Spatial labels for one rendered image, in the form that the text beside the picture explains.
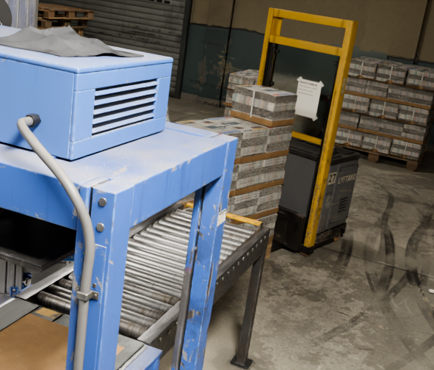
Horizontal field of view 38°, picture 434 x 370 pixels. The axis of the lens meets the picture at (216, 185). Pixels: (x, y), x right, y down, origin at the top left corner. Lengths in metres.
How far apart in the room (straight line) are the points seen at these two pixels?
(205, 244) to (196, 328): 0.27
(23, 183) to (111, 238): 0.22
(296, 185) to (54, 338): 3.41
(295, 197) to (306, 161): 0.33
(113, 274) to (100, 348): 0.16
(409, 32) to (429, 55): 0.46
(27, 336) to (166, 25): 9.50
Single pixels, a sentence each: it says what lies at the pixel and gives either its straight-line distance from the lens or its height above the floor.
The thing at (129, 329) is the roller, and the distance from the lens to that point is 2.27.
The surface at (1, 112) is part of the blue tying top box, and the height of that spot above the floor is 1.62.
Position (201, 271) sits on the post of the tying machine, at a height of 1.15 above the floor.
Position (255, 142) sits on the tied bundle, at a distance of 4.41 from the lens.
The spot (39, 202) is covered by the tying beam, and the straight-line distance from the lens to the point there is 1.33.
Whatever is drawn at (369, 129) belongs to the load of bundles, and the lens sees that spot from 8.81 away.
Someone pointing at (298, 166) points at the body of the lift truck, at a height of 0.66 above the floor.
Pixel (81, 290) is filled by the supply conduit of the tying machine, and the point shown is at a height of 1.34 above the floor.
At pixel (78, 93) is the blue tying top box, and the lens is 1.37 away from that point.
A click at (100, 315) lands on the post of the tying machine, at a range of 1.33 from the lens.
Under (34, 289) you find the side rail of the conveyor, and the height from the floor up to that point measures 0.80.
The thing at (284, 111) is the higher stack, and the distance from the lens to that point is 4.60.
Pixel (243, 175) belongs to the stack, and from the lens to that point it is 4.40.
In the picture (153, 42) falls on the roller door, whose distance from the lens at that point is 11.48.
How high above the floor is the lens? 1.94
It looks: 17 degrees down
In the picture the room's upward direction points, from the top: 8 degrees clockwise
